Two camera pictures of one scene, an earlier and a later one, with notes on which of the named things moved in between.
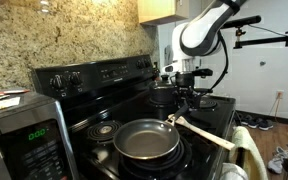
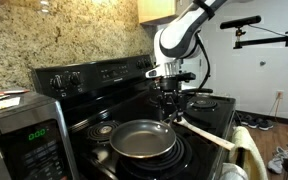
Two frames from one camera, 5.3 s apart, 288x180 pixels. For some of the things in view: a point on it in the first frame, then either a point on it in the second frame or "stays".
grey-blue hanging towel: [231, 171] stays
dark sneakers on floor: [254, 122] stays
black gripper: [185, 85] → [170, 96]
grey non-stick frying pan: [148, 138] stays
